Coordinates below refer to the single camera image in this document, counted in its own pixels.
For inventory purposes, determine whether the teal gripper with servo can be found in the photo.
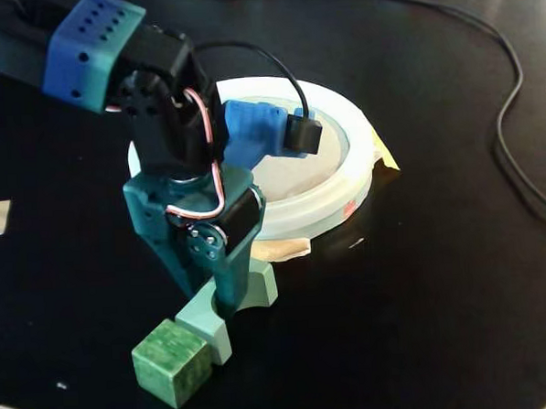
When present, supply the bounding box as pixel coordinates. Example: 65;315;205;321
122;164;273;324

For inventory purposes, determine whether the light green U-shaped block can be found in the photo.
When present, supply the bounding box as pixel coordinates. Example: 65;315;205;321
172;257;284;369

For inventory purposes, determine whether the dark green wooden cube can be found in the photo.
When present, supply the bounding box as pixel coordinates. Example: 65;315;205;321
130;315;215;409

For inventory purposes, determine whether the white round container rim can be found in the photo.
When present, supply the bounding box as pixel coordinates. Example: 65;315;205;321
123;70;379;250

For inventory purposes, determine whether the red and white servo wire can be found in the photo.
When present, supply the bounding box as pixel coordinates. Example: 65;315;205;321
156;85;231;223

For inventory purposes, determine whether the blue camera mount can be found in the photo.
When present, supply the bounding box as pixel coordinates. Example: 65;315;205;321
221;95;311;171

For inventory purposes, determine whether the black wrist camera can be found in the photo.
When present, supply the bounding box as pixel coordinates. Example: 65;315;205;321
280;113;323;158

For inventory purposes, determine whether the thin black camera cable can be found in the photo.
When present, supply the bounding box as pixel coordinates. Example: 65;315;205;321
193;36;314;130

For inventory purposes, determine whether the long black cable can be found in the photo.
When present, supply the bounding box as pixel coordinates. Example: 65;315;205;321
184;0;546;247

